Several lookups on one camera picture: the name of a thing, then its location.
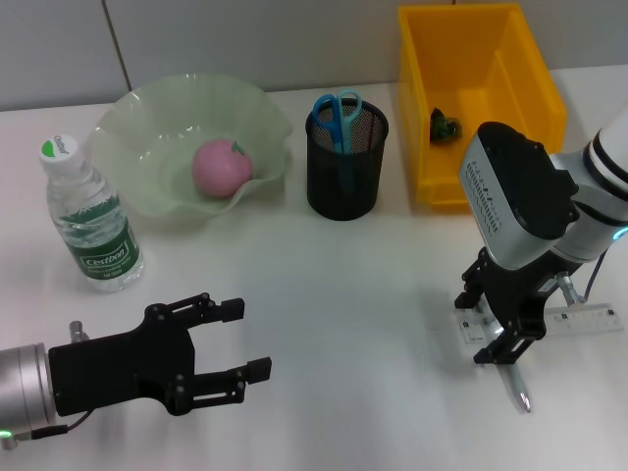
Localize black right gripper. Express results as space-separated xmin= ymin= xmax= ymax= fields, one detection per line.
xmin=453 ymin=247 xmax=586 ymax=368

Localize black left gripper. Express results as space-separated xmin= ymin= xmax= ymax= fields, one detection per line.
xmin=47 ymin=292 xmax=274 ymax=418

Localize silver ballpoint pen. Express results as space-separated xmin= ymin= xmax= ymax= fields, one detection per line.
xmin=497 ymin=361 xmax=535 ymax=414

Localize transparent plastic ruler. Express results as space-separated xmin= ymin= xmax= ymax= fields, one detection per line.
xmin=455 ymin=302 xmax=618 ymax=347

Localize pink toy peach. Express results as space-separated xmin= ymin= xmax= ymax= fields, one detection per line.
xmin=190 ymin=138 xmax=255 ymax=200

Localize clear green-label water bottle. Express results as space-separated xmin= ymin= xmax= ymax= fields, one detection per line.
xmin=37 ymin=134 xmax=146 ymax=294

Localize green plastic wrapper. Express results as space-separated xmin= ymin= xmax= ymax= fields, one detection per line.
xmin=429 ymin=107 xmax=465 ymax=145

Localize light blue scissors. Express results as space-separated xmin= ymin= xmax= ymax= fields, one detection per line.
xmin=312 ymin=90 xmax=363 ymax=148

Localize black mesh pen holder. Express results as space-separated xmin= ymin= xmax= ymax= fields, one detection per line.
xmin=304 ymin=97 xmax=390 ymax=222

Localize pale green wavy glass bowl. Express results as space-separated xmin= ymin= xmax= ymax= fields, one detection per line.
xmin=89 ymin=72 xmax=294 ymax=220

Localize yellow plastic bin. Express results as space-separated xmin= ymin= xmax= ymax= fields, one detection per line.
xmin=396 ymin=3 xmax=568 ymax=213

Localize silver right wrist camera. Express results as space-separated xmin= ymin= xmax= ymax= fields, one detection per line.
xmin=458 ymin=121 xmax=581 ymax=271

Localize left gripper cable with plug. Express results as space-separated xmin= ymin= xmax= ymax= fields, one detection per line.
xmin=0 ymin=321 xmax=95 ymax=451

